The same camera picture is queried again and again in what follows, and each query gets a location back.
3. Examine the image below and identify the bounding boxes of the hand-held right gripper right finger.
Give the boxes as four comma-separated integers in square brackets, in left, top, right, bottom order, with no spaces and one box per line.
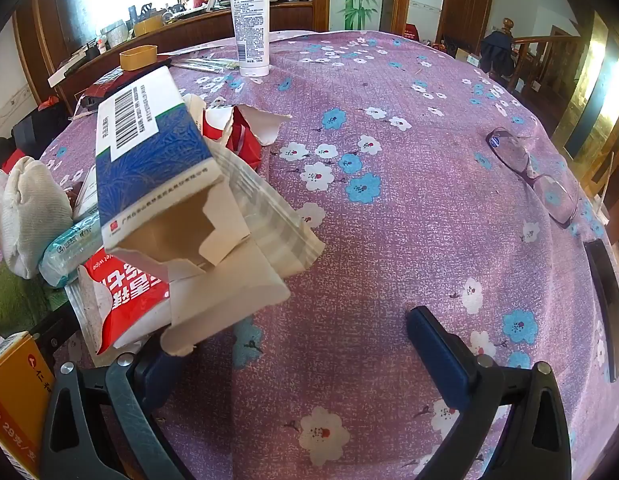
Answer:
[407,305,575,480]

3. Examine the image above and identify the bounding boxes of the dark jacket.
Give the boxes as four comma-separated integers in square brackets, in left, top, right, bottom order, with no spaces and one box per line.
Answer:
[478,31,515,77]

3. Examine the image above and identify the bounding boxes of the purple frame glasses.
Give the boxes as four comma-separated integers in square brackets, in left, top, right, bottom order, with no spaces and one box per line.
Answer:
[486,127,580,228]

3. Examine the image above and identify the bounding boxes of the green cloth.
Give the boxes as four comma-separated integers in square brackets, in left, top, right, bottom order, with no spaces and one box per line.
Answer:
[0,260,65,331]

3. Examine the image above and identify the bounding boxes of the orange cardboard box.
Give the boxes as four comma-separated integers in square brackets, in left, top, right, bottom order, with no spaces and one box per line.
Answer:
[0,332,58,480]

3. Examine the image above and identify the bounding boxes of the purple floral tablecloth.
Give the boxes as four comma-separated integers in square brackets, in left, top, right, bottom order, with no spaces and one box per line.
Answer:
[0,30,619,480]

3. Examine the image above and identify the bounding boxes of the blue white cardboard box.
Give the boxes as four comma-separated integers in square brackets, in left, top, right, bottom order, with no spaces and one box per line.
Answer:
[96,66,291,358]

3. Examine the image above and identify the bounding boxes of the red white wipe packet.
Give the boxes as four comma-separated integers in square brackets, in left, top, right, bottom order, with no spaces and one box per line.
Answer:
[77,247,173,356]

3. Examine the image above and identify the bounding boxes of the white medicine box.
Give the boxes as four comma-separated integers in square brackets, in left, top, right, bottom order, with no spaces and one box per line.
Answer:
[70,165,100,221]

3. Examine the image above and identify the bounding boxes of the black bag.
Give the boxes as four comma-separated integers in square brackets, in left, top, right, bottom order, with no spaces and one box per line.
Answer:
[12,105,73,158]

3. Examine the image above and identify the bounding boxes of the dark red packet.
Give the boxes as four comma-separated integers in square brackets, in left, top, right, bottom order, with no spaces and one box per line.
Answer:
[84,71,140,111]

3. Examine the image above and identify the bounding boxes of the white lotion tube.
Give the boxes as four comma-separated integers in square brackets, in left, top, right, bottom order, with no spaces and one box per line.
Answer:
[227,0,273,78]

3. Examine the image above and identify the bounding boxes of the red crumpled wrapper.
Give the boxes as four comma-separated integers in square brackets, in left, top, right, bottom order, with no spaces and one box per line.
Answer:
[182,92,293,168]

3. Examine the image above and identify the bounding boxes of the wooden counter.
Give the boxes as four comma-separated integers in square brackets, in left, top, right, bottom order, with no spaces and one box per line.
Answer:
[50,0,315,111]

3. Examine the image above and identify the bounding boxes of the teal wet wipe packet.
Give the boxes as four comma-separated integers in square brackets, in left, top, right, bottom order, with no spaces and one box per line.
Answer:
[38,207,105,288]

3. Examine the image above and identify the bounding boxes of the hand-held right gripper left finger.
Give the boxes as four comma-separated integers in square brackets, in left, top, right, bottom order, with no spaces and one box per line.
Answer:
[40,332,200,480]

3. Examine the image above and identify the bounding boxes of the brown wooden door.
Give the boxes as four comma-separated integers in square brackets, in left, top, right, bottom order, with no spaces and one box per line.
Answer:
[434,0,495,56]

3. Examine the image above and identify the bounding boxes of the wrapped chopsticks bundle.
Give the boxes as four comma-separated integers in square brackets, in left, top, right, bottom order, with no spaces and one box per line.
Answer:
[172,57,240,72]

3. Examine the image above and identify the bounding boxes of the white crumpled cloth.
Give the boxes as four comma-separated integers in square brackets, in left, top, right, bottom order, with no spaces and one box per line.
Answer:
[0,156,73,280]

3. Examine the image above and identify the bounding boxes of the black phone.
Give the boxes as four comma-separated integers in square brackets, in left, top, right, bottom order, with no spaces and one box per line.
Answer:
[583,239,619,385]

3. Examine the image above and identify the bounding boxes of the yellow plastic box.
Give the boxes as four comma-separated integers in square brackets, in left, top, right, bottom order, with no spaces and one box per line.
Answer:
[120,45,159,72]

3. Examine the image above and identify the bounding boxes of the wooden stair railing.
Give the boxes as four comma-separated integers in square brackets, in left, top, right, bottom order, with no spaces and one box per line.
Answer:
[502,17,585,96]

